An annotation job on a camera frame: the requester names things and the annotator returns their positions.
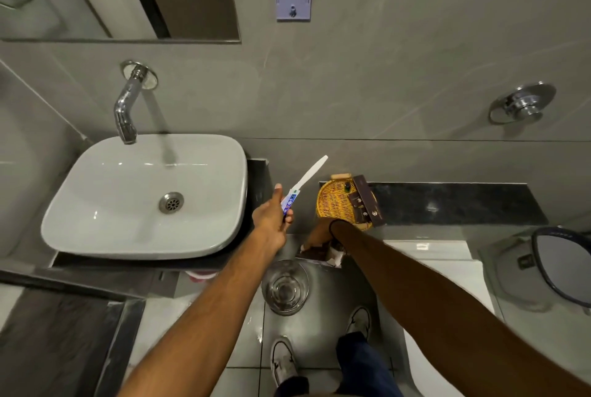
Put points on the person's right jeans leg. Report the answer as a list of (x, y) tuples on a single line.
[(364, 366)]

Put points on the person's white shoe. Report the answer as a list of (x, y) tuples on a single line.
[(360, 322), (282, 360)]

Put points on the round wicker basket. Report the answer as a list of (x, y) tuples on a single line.
[(334, 201)]

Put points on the dark framed eyeglasses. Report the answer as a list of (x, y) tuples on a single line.
[(563, 265)]

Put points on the white and blue toothpaste tube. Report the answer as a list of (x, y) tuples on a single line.
[(302, 182)]

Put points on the chrome flush valve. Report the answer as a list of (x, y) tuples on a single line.
[(524, 104)]

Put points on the person's right white shoe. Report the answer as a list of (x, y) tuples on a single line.
[(360, 322)]

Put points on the person's right hand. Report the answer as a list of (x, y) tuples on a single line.
[(324, 235)]

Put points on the brown and white packet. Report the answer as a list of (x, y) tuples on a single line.
[(323, 257)]

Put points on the chrome sink drain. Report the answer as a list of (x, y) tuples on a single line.
[(171, 202)]

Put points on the pink plastic container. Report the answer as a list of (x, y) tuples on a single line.
[(201, 275)]

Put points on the person's jeans leg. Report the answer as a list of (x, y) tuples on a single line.
[(364, 366), (292, 387)]

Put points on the long dark brown box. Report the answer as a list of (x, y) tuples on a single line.
[(369, 200)]

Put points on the black wrist band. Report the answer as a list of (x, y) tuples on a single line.
[(340, 227)]

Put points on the person's left white shoe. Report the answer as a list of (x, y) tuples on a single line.
[(282, 360)]

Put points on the white ceramic sink basin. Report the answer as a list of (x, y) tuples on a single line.
[(147, 193)]

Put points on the person's left hand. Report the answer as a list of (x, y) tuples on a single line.
[(268, 221)]

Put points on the person's right forearm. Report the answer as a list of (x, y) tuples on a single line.
[(438, 313)]

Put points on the person's left jeans leg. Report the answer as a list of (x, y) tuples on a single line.
[(292, 387)]

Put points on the person's left thumb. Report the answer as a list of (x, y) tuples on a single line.
[(277, 195)]

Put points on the small dark brown box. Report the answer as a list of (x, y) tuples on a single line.
[(356, 202)]

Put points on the person's right fingers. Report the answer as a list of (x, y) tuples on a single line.
[(314, 244)]

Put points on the clear glass tumbler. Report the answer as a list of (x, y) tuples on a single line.
[(285, 288)]

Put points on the chrome wall faucet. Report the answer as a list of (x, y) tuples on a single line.
[(127, 105)]

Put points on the white toilet tank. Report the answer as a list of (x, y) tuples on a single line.
[(445, 286)]

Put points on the person's left forearm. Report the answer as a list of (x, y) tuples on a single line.
[(208, 313)]

